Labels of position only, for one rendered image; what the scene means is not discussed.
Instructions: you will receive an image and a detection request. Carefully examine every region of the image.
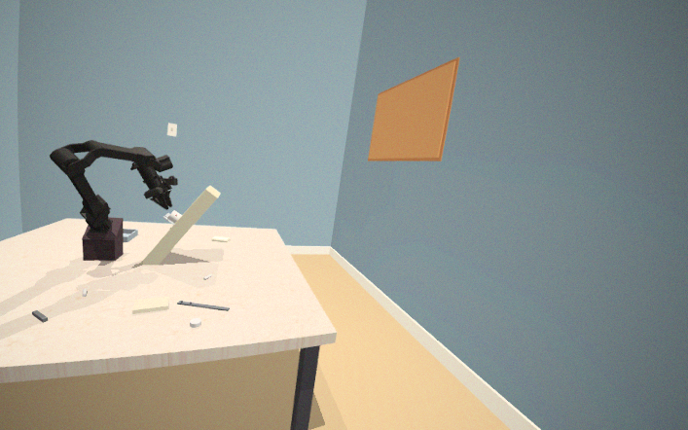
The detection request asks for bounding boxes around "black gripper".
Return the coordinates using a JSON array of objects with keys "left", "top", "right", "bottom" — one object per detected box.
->
[{"left": 143, "top": 173, "right": 173, "bottom": 210}]

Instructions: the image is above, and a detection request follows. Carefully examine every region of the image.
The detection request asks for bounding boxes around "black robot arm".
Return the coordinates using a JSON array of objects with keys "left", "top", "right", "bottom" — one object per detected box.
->
[{"left": 50, "top": 140, "right": 173, "bottom": 233}]

